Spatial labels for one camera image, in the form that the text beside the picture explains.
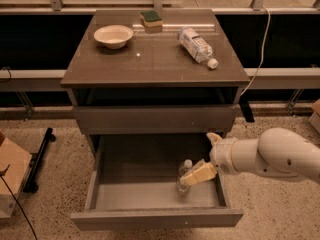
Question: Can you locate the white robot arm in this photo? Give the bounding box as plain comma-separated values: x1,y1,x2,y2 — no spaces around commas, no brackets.
179,128,320,186

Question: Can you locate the small clear water bottle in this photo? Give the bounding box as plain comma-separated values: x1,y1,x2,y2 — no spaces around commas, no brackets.
176,159,193,195

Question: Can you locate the green yellow sponge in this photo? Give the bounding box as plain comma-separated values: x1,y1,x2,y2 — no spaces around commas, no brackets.
140,10,163,28

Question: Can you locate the black bar stand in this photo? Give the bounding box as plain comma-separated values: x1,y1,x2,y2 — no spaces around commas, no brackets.
23,128,56,193

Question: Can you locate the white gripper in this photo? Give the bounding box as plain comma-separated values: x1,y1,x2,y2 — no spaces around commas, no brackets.
180,132,237,186

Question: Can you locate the white bowl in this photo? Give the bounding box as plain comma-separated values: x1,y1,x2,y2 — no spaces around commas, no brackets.
94,25,134,49

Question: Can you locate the closed grey top drawer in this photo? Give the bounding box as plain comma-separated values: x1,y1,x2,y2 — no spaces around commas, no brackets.
73,105,239,134

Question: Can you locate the black cable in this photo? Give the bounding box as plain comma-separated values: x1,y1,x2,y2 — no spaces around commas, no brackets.
0,175,38,240

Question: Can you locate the white cable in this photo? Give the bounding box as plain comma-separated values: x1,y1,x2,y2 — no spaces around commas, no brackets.
240,6,271,96

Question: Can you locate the cardboard box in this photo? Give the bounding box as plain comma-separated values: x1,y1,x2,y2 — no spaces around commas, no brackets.
0,133,32,219

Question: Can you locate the open grey middle drawer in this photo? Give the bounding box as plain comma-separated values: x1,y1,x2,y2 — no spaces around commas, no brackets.
71,133,243,231

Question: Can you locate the lying labelled water bottle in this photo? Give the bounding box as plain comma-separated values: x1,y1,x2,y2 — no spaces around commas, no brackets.
177,26,218,69

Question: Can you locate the grey drawer cabinet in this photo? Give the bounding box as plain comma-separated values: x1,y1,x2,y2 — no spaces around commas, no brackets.
61,9,249,150

